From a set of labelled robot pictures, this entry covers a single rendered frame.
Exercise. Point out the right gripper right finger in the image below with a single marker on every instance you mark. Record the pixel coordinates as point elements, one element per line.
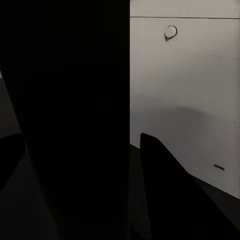
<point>177,206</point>

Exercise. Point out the monitor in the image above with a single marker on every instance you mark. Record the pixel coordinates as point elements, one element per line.
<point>86,77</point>

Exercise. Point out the desk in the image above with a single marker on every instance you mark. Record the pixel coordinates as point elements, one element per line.
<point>23,212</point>

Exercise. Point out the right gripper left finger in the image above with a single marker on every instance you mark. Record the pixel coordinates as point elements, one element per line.
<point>12,148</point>

